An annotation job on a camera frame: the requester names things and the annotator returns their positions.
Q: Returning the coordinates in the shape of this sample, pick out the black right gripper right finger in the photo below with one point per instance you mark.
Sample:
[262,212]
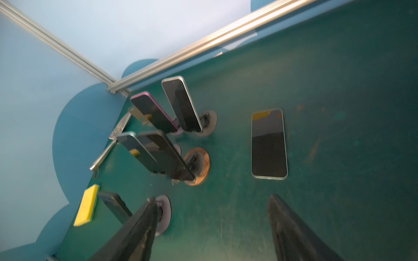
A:
[293,239]

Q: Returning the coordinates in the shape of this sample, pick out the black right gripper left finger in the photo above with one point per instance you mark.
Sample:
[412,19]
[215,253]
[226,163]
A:
[133,242]

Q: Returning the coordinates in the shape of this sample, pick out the grey stand front left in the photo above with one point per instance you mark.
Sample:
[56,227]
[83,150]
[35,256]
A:
[164,214]

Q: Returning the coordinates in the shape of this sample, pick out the grey stand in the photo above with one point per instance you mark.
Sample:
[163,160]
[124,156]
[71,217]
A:
[179,130]
[177,148]
[164,214]
[209,121]

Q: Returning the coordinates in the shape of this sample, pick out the green phone middle left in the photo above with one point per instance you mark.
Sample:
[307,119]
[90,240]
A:
[130,141]

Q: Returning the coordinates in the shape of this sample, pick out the wooden round phone stand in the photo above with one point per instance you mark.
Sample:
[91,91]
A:
[198,161]

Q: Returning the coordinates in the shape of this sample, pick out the dark phone middle right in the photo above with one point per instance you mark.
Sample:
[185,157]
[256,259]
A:
[169,161]

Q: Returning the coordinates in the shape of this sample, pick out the grey stand middle left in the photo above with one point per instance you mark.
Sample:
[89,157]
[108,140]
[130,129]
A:
[177,148]

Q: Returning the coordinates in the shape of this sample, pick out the grey stand back left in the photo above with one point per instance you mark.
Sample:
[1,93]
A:
[179,130]

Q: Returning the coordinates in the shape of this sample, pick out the pink phone back left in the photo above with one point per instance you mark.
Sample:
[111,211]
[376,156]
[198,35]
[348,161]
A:
[147,105]

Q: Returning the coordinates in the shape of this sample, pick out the grey stand back right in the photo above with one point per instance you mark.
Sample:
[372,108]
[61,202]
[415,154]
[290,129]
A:
[209,121]

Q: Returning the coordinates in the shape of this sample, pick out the yellow sponge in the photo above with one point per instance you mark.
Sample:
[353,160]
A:
[86,209]

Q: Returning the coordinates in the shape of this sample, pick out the silver metal garden trowel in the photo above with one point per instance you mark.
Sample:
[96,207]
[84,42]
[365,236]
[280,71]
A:
[118,129]

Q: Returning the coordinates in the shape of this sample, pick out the horizontal aluminium frame bar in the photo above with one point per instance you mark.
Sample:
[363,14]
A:
[238,28]

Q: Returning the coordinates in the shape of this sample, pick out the left aluminium frame post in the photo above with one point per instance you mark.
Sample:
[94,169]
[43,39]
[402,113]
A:
[54,42]

